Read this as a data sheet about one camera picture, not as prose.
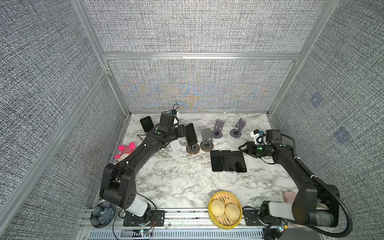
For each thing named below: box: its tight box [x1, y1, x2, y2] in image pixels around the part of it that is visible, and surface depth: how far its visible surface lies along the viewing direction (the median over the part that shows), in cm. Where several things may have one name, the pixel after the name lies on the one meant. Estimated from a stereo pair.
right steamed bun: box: [224, 202, 241, 222], surface depth 72 cm
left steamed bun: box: [210, 199, 226, 217], surface depth 73 cm
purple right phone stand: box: [229, 118, 246, 138], surface depth 108 cm
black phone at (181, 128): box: [177, 124, 185, 133], surface depth 76 cm
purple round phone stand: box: [211, 119, 225, 139], surface depth 105 cm
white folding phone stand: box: [169, 140, 182, 152], surface depth 102 cm
